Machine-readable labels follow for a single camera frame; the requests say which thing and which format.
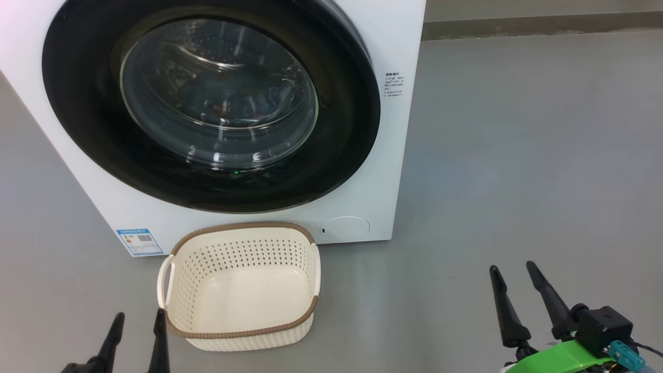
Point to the white front-load washing machine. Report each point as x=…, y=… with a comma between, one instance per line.
x=393, y=171

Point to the cream perforated laundry basket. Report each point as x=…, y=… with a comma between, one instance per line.
x=243, y=295

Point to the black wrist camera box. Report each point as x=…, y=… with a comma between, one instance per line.
x=603, y=326

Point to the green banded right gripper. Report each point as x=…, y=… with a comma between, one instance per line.
x=559, y=360

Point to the dark round glass washer door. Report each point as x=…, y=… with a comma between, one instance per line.
x=83, y=103

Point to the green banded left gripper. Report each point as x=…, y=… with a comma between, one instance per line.
x=83, y=367

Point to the blue energy label sticker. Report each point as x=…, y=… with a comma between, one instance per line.
x=140, y=242

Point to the round white filter cover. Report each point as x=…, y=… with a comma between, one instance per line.
x=344, y=228

